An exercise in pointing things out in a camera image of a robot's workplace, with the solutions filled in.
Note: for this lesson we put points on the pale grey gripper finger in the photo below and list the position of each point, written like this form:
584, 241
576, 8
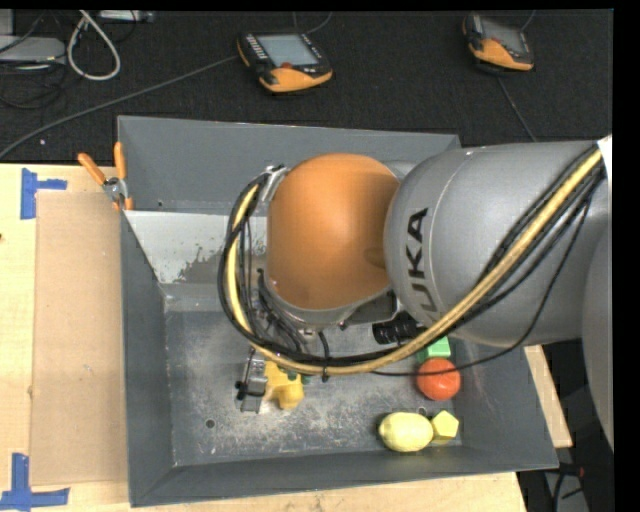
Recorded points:
254, 395
257, 366

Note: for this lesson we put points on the yellow toy block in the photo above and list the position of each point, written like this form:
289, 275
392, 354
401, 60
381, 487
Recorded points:
286, 392

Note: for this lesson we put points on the grey metal bin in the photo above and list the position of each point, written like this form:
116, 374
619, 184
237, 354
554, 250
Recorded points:
320, 440

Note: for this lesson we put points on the green block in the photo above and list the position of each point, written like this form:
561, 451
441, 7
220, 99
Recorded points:
437, 348

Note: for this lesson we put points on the yellow toy lemon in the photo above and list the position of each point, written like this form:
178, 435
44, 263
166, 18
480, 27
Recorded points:
405, 432

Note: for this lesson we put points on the orange toy fruit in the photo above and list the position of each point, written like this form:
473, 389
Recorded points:
438, 380

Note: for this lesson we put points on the yellow faceted block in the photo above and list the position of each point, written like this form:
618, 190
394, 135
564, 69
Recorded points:
446, 426

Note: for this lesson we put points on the brown cardboard board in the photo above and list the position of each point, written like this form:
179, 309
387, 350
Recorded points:
75, 340

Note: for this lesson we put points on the black cylinder on white bracket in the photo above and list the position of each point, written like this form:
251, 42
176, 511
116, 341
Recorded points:
394, 331

